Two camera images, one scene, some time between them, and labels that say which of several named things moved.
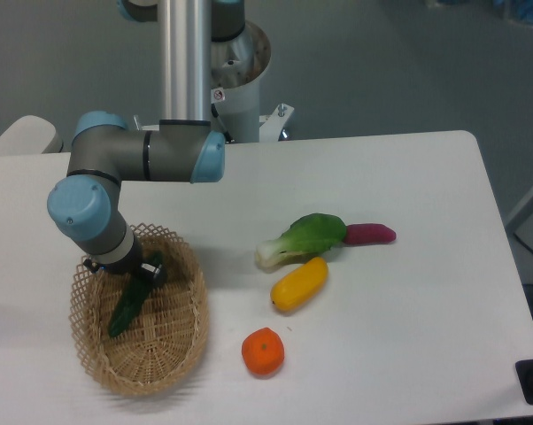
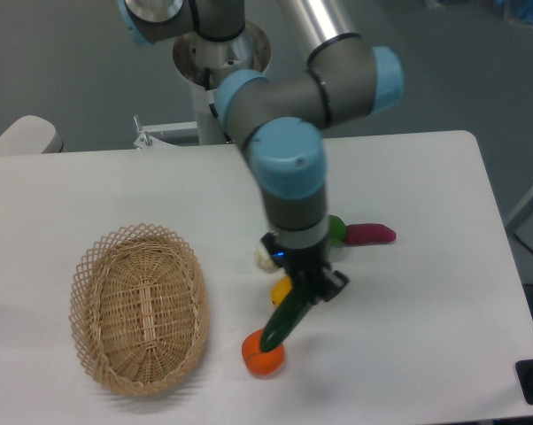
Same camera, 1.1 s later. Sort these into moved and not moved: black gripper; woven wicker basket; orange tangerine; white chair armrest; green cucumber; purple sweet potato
Moved: green cucumber; black gripper
Not moved: woven wicker basket; white chair armrest; orange tangerine; purple sweet potato
